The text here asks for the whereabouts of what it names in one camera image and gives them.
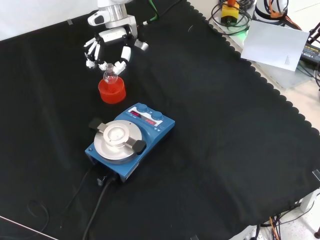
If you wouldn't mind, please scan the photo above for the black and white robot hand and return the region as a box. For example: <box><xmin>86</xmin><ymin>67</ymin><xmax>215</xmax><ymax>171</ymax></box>
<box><xmin>83</xmin><ymin>14</ymin><xmax>150</xmax><ymax>75</ymax></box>

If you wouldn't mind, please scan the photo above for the clear glass round-bottom flask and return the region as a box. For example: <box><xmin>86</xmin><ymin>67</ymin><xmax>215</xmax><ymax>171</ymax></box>
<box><xmin>103</xmin><ymin>63</ymin><xmax>119</xmax><ymax>84</ymax></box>

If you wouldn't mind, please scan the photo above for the blue heater with steel plate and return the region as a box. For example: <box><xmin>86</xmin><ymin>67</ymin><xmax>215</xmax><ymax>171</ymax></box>
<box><xmin>84</xmin><ymin>102</ymin><xmax>176</xmax><ymax>183</ymax></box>

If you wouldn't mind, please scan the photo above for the yellow stop button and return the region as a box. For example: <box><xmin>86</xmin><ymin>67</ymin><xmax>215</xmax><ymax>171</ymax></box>
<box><xmin>221</xmin><ymin>0</ymin><xmax>241</xmax><ymax>27</ymax></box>

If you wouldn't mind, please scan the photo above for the black bench cloth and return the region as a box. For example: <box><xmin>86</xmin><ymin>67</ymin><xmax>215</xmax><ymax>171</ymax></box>
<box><xmin>0</xmin><ymin>0</ymin><xmax>320</xmax><ymax>240</ymax></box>

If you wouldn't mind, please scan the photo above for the pale board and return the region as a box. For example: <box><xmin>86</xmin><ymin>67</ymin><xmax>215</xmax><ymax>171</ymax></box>
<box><xmin>240</xmin><ymin>19</ymin><xmax>310</xmax><ymax>73</ymax></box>

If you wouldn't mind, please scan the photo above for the black power adapter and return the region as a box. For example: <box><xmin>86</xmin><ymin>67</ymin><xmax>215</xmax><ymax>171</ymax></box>
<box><xmin>299</xmin><ymin>42</ymin><xmax>320</xmax><ymax>65</ymax></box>

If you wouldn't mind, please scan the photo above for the black tripod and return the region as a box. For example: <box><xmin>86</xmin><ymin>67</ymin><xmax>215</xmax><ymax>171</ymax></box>
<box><xmin>308</xmin><ymin>21</ymin><xmax>320</xmax><ymax>46</ymax></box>

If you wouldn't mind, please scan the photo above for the white table leg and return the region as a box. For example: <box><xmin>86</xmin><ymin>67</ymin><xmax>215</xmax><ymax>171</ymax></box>
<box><xmin>299</xmin><ymin>189</ymin><xmax>320</xmax><ymax>213</ymax></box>

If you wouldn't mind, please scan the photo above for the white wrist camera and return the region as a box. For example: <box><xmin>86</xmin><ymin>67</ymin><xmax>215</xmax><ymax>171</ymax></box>
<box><xmin>87</xmin><ymin>12</ymin><xmax>108</xmax><ymax>27</ymax></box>

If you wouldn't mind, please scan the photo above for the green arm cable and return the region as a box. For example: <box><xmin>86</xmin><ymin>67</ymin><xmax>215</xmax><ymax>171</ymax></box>
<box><xmin>148</xmin><ymin>0</ymin><xmax>161</xmax><ymax>21</ymax></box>

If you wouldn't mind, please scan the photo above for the orange plastic flask ring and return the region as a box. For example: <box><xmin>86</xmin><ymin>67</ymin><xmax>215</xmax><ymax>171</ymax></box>
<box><xmin>97</xmin><ymin>76</ymin><xmax>127</xmax><ymax>105</ymax></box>

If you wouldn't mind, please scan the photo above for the black stop button cable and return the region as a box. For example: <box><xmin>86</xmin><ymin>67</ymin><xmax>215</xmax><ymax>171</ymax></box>
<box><xmin>211</xmin><ymin>0</ymin><xmax>252</xmax><ymax>33</ymax></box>

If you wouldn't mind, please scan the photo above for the thin black heater cable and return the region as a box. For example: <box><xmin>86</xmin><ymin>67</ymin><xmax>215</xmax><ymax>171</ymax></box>
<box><xmin>26</xmin><ymin>166</ymin><xmax>95</xmax><ymax>234</ymax></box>

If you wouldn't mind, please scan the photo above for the thick black heater cable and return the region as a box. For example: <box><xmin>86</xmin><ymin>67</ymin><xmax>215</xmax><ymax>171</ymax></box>
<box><xmin>82</xmin><ymin>174</ymin><xmax>118</xmax><ymax>240</ymax></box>

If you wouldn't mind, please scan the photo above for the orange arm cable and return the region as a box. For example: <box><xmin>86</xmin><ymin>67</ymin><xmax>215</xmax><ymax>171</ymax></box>
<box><xmin>264</xmin><ymin>0</ymin><xmax>307</xmax><ymax>32</ymax></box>

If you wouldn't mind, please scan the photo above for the grey metal base plate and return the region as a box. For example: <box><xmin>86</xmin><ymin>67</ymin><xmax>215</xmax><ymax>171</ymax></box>
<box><xmin>254</xmin><ymin>59</ymin><xmax>316</xmax><ymax>89</ymax></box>

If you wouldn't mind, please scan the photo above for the orange floor cable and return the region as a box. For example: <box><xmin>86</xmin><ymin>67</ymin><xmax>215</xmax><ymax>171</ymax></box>
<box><xmin>269</xmin><ymin>216</ymin><xmax>282</xmax><ymax>240</ymax></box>

